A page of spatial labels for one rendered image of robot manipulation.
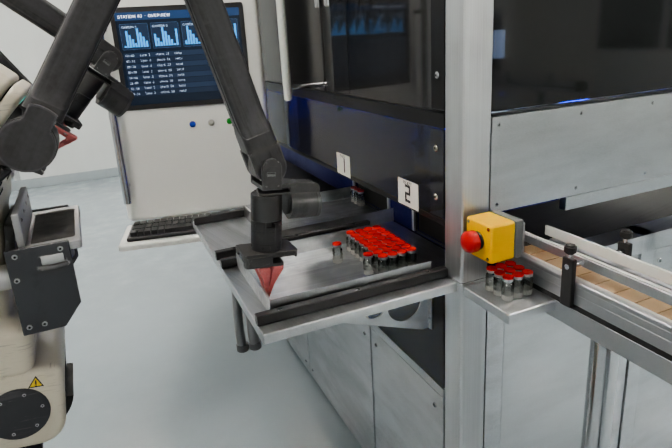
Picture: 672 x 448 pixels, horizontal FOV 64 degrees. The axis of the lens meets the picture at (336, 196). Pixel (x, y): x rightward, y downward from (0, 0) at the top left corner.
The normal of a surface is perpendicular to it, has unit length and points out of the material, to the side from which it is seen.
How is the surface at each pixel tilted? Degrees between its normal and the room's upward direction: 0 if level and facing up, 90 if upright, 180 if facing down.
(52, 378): 90
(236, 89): 89
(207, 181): 90
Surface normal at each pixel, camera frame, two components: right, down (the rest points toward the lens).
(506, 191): 0.40, 0.24
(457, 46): -0.91, 0.16
